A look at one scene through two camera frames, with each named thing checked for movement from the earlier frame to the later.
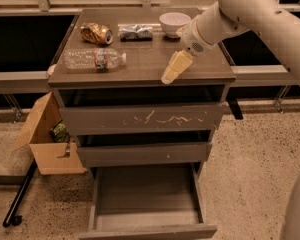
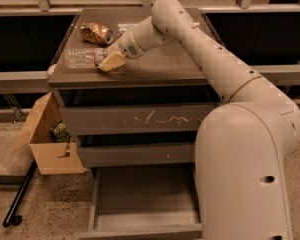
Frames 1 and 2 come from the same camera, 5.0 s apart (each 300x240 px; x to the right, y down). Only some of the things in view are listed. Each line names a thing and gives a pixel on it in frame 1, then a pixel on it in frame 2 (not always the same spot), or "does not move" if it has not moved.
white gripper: [193, 39] -> [126, 46]
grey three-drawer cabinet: [144, 141] does not move
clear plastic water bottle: [97, 59] does not move
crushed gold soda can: [95, 32] does not move
